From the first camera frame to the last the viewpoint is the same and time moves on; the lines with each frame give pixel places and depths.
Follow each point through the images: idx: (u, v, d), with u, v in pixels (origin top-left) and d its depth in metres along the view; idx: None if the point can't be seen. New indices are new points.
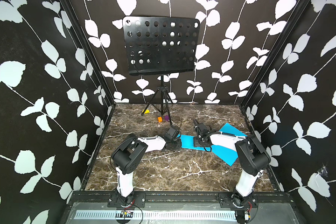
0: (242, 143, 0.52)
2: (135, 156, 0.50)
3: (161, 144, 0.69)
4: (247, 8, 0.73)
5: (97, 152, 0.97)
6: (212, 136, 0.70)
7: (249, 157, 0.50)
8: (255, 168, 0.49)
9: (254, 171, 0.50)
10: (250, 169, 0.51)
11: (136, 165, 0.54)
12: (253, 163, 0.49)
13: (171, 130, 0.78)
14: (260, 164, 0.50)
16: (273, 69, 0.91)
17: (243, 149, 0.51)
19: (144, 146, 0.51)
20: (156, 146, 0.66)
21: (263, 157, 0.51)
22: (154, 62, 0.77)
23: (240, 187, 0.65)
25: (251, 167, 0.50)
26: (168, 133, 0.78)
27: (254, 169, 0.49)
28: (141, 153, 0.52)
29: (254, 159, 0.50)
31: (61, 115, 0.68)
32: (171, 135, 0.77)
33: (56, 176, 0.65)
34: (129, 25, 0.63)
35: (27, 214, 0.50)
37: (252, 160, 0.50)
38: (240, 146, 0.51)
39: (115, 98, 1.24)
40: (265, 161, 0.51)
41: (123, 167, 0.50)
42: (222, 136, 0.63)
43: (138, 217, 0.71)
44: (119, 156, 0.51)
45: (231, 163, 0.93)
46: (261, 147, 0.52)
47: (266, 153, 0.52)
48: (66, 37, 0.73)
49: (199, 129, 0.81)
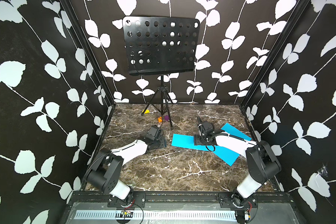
0: (254, 150, 0.48)
2: (111, 173, 0.44)
3: (143, 149, 0.63)
4: (247, 8, 0.73)
5: (96, 152, 0.98)
6: (218, 137, 0.65)
7: (260, 164, 0.47)
8: (265, 176, 0.47)
9: (264, 179, 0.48)
10: (260, 177, 0.48)
11: (115, 181, 0.48)
12: (263, 171, 0.47)
13: (152, 130, 0.72)
14: (270, 172, 0.48)
16: (273, 69, 0.91)
17: (255, 157, 0.47)
19: (119, 160, 0.46)
20: (138, 151, 0.60)
21: (274, 166, 0.48)
22: (154, 62, 0.77)
23: (242, 190, 0.64)
25: (262, 175, 0.47)
26: (150, 134, 0.72)
27: (264, 178, 0.47)
28: (117, 169, 0.46)
29: (265, 168, 0.47)
31: (61, 115, 0.68)
32: (153, 135, 0.72)
33: (56, 176, 0.65)
34: (129, 25, 0.63)
35: (27, 214, 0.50)
37: (263, 168, 0.47)
38: (251, 154, 0.48)
39: (115, 98, 1.24)
40: (275, 170, 0.49)
41: (101, 186, 0.44)
42: (231, 137, 0.59)
43: (138, 217, 0.71)
44: (94, 176, 0.45)
45: (231, 163, 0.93)
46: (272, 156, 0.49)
47: (276, 162, 0.49)
48: (66, 37, 0.73)
49: (203, 128, 0.77)
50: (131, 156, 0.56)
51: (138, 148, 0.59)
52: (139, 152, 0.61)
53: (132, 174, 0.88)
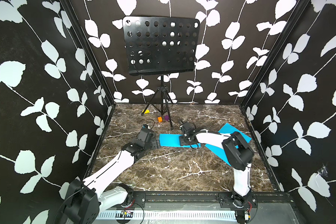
0: (228, 141, 0.53)
2: (85, 211, 0.39)
3: (130, 160, 0.55)
4: (247, 8, 0.73)
5: (97, 152, 0.97)
6: (198, 136, 0.70)
7: (236, 153, 0.52)
8: (242, 164, 0.52)
9: (242, 167, 0.54)
10: (238, 165, 0.54)
11: (95, 212, 0.44)
12: (240, 159, 0.52)
13: (143, 134, 0.62)
14: (246, 158, 0.53)
16: (273, 69, 0.91)
17: (229, 147, 0.53)
19: (92, 196, 0.40)
20: (123, 166, 0.53)
21: (249, 151, 0.54)
22: (153, 62, 0.77)
23: (238, 187, 0.65)
25: (239, 163, 0.52)
26: (139, 139, 0.63)
27: (242, 165, 0.52)
28: (93, 204, 0.41)
29: (241, 155, 0.53)
31: (61, 115, 0.68)
32: (144, 140, 0.63)
33: (56, 176, 0.65)
34: (129, 25, 0.63)
35: (27, 214, 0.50)
37: (239, 156, 0.53)
38: (226, 144, 0.53)
39: (115, 98, 1.24)
40: (251, 155, 0.55)
41: (77, 223, 0.40)
42: (209, 134, 0.64)
43: (138, 217, 0.71)
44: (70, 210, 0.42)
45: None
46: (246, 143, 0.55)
47: (250, 148, 0.55)
48: (66, 37, 0.73)
49: (184, 129, 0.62)
50: (114, 176, 0.49)
51: (121, 164, 0.51)
52: (125, 166, 0.54)
53: (132, 174, 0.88)
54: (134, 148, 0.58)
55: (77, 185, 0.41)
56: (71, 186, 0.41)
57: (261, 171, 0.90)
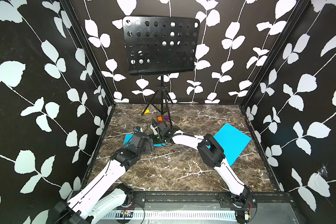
0: (202, 144, 0.59)
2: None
3: (119, 171, 0.51)
4: (247, 8, 0.73)
5: (97, 152, 0.97)
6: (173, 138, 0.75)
7: (209, 154, 0.59)
8: (215, 161, 0.60)
9: (215, 163, 0.60)
10: (213, 163, 0.61)
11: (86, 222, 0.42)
12: (212, 158, 0.59)
13: (135, 139, 0.58)
14: (217, 157, 0.61)
16: (273, 69, 0.91)
17: (204, 149, 0.58)
19: (78, 220, 0.38)
20: (111, 180, 0.49)
21: (219, 150, 0.62)
22: (153, 62, 0.77)
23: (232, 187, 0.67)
25: (213, 161, 0.59)
26: (132, 144, 0.59)
27: (215, 162, 0.59)
28: None
29: (212, 155, 0.60)
31: (61, 115, 0.68)
32: (136, 145, 0.58)
33: (56, 176, 0.65)
34: (129, 24, 0.63)
35: (27, 215, 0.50)
37: (211, 155, 0.59)
38: (200, 148, 0.59)
39: (115, 98, 1.24)
40: (220, 153, 0.62)
41: None
42: (183, 136, 0.69)
43: (138, 217, 0.71)
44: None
45: (231, 163, 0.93)
46: (215, 143, 0.62)
47: (219, 147, 0.63)
48: (66, 37, 0.73)
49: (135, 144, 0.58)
50: (103, 189, 0.47)
51: (108, 178, 0.47)
52: (114, 178, 0.50)
53: (132, 174, 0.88)
54: (128, 154, 0.54)
55: (62, 207, 0.40)
56: (56, 209, 0.39)
57: (261, 171, 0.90)
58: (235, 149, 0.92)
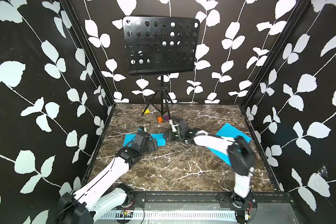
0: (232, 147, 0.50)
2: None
3: (124, 167, 0.53)
4: (247, 8, 0.73)
5: (97, 152, 0.97)
6: (196, 139, 0.67)
7: (241, 159, 0.49)
8: (247, 169, 0.49)
9: (245, 172, 0.51)
10: (242, 171, 0.52)
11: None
12: (245, 164, 0.49)
13: (138, 138, 0.60)
14: (250, 164, 0.51)
16: (273, 69, 0.91)
17: (234, 153, 0.50)
19: (83, 211, 0.39)
20: (115, 176, 0.51)
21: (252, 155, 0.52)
22: (153, 62, 0.77)
23: (239, 189, 0.65)
25: (244, 169, 0.50)
26: (135, 143, 0.61)
27: (247, 171, 0.50)
28: (85, 219, 0.40)
29: (245, 161, 0.51)
31: (61, 116, 0.68)
32: (140, 144, 0.60)
33: (56, 176, 0.65)
34: (129, 24, 0.63)
35: (27, 215, 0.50)
37: (242, 162, 0.49)
38: (230, 151, 0.51)
39: (115, 98, 1.24)
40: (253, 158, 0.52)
41: None
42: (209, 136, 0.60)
43: (138, 217, 0.71)
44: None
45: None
46: (248, 147, 0.52)
47: (253, 152, 0.53)
48: (66, 37, 0.73)
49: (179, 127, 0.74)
50: (106, 186, 0.48)
51: (113, 174, 0.49)
52: (119, 175, 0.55)
53: (132, 174, 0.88)
54: (129, 152, 0.56)
55: (66, 199, 0.40)
56: (61, 200, 0.40)
57: (261, 171, 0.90)
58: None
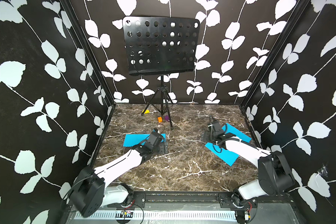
0: (266, 160, 0.45)
2: (91, 198, 0.41)
3: (137, 160, 0.57)
4: (247, 8, 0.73)
5: (97, 152, 0.97)
6: (227, 142, 0.63)
7: (274, 176, 0.45)
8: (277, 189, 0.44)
9: (273, 191, 0.45)
10: (270, 189, 0.46)
11: (98, 202, 0.44)
12: (276, 184, 0.44)
13: (151, 137, 0.65)
14: (283, 185, 0.45)
16: (273, 69, 0.91)
17: (269, 168, 0.45)
19: (100, 185, 0.41)
20: (130, 165, 0.55)
21: (286, 177, 0.46)
22: (154, 62, 0.77)
23: (244, 191, 0.64)
25: (273, 187, 0.44)
26: (148, 141, 0.66)
27: (276, 191, 0.44)
28: (98, 192, 0.42)
29: (278, 180, 0.45)
31: (61, 116, 0.68)
32: (153, 143, 0.65)
33: (56, 176, 0.65)
34: (129, 25, 0.63)
35: (27, 214, 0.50)
37: (274, 178, 0.45)
38: (263, 164, 0.45)
39: (115, 98, 1.24)
40: (287, 181, 0.45)
41: (81, 209, 0.41)
42: (241, 143, 0.58)
43: (138, 217, 0.71)
44: (77, 196, 0.43)
45: (231, 163, 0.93)
46: (287, 168, 0.46)
47: (290, 175, 0.46)
48: (66, 37, 0.73)
49: (214, 129, 0.73)
50: (121, 171, 0.51)
51: (128, 162, 0.53)
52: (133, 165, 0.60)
53: (132, 175, 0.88)
54: (143, 150, 0.60)
55: (88, 173, 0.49)
56: (83, 172, 0.43)
57: None
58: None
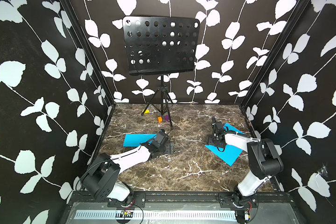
0: (255, 144, 0.51)
2: (105, 182, 0.43)
3: (146, 156, 0.61)
4: (247, 8, 0.73)
5: (97, 152, 0.97)
6: (226, 135, 0.70)
7: (259, 158, 0.49)
8: (262, 171, 0.48)
9: (262, 175, 0.50)
10: (257, 172, 0.50)
11: (109, 189, 0.47)
12: (262, 166, 0.48)
13: (158, 136, 0.69)
14: (269, 169, 0.48)
16: (273, 69, 0.91)
17: (255, 150, 0.50)
19: (115, 170, 0.44)
20: (140, 158, 0.58)
21: (275, 163, 0.49)
22: (154, 62, 0.77)
23: (242, 187, 0.64)
25: (259, 169, 0.49)
26: (156, 140, 0.69)
27: (261, 173, 0.48)
28: (112, 178, 0.44)
29: (263, 163, 0.49)
31: (61, 115, 0.68)
32: (160, 142, 0.68)
33: (56, 176, 0.65)
34: (129, 24, 0.63)
35: (27, 214, 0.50)
37: (259, 160, 0.49)
38: (251, 146, 0.51)
39: (115, 98, 1.24)
40: (276, 167, 0.49)
41: (94, 192, 0.43)
42: (237, 136, 0.62)
43: (138, 217, 0.71)
44: (90, 180, 0.45)
45: (230, 163, 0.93)
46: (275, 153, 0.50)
47: (278, 161, 0.49)
48: (66, 37, 0.73)
49: (216, 127, 0.82)
50: (132, 163, 0.55)
51: (139, 155, 0.56)
52: (142, 159, 0.60)
53: (132, 174, 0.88)
54: (150, 147, 0.63)
55: (102, 158, 0.46)
56: (97, 158, 0.46)
57: None
58: (235, 150, 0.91)
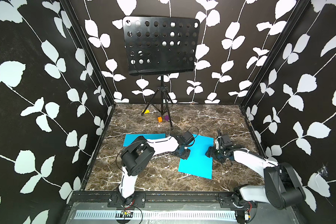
0: (272, 170, 0.45)
2: (142, 160, 0.49)
3: (174, 145, 0.64)
4: (248, 8, 0.73)
5: (96, 152, 0.98)
6: (235, 153, 0.64)
7: (279, 187, 0.43)
8: (284, 202, 0.42)
9: (282, 205, 0.42)
10: (277, 202, 0.44)
11: (143, 169, 0.54)
12: (283, 196, 0.43)
13: (186, 135, 0.75)
14: (290, 199, 0.43)
16: (273, 69, 0.91)
17: (275, 179, 0.44)
19: (151, 152, 0.49)
20: (169, 147, 0.63)
21: (296, 192, 0.43)
22: (154, 62, 0.77)
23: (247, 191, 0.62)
25: (279, 199, 0.43)
26: (183, 136, 0.75)
27: (283, 204, 0.42)
28: (148, 158, 0.51)
29: (284, 192, 0.43)
31: (61, 116, 0.68)
32: (187, 139, 0.74)
33: (56, 176, 0.65)
34: (129, 25, 0.63)
35: (27, 214, 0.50)
37: (279, 188, 0.43)
38: (269, 173, 0.44)
39: (115, 98, 1.24)
40: (297, 196, 0.43)
41: (130, 168, 0.50)
42: (249, 155, 0.56)
43: (138, 217, 0.71)
44: (128, 156, 0.52)
45: (209, 177, 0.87)
46: (296, 181, 0.44)
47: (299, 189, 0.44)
48: (66, 37, 0.73)
49: (222, 141, 0.75)
50: (162, 150, 0.60)
51: (169, 143, 0.61)
52: (171, 148, 0.65)
53: None
54: (179, 140, 0.67)
55: (141, 140, 0.52)
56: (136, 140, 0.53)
57: None
58: (207, 160, 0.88)
